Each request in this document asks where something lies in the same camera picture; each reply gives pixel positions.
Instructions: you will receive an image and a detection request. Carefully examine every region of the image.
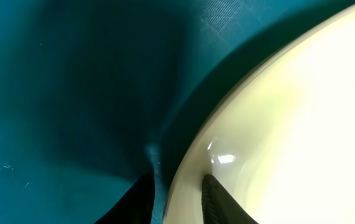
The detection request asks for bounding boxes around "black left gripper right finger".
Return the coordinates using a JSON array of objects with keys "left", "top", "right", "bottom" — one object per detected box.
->
[{"left": 201, "top": 174, "right": 257, "bottom": 224}]

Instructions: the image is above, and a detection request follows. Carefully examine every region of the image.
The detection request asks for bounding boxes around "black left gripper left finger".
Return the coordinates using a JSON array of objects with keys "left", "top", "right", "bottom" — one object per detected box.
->
[{"left": 95, "top": 173, "right": 155, "bottom": 224}]

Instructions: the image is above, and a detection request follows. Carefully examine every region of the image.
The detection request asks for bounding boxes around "yellow-green plate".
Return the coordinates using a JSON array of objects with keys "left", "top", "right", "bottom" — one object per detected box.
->
[{"left": 163, "top": 5, "right": 355, "bottom": 223}]

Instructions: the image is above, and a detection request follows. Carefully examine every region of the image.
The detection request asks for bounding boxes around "blue plastic tray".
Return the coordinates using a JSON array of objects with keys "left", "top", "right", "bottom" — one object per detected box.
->
[{"left": 0, "top": 0, "right": 351, "bottom": 223}]

